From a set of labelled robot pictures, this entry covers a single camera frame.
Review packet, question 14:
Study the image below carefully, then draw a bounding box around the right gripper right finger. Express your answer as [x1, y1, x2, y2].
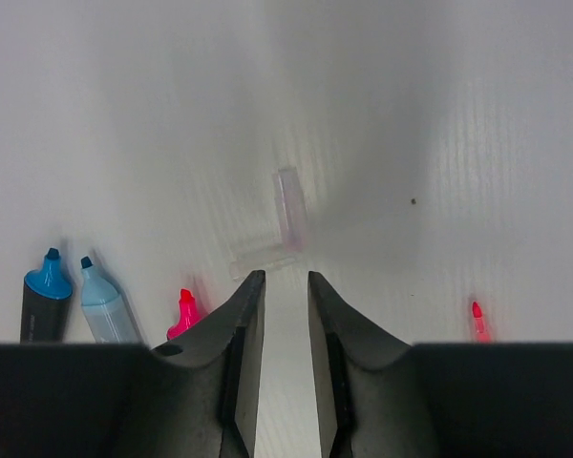
[308, 272, 573, 457]

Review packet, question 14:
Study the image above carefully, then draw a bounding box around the black blue highlighter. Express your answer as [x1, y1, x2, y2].
[20, 247, 74, 343]

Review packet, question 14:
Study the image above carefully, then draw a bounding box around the thin red pen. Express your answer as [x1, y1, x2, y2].
[471, 301, 492, 344]

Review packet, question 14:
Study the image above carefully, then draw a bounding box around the black pink highlighter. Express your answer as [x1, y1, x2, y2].
[166, 289, 205, 340]

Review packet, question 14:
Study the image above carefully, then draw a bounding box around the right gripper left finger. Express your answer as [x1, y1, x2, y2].
[0, 270, 265, 457]

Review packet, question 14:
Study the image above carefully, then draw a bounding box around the clear pinkish cap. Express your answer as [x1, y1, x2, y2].
[273, 167, 308, 253]

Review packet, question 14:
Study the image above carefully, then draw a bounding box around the light blue highlighter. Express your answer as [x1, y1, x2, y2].
[80, 256, 142, 344]

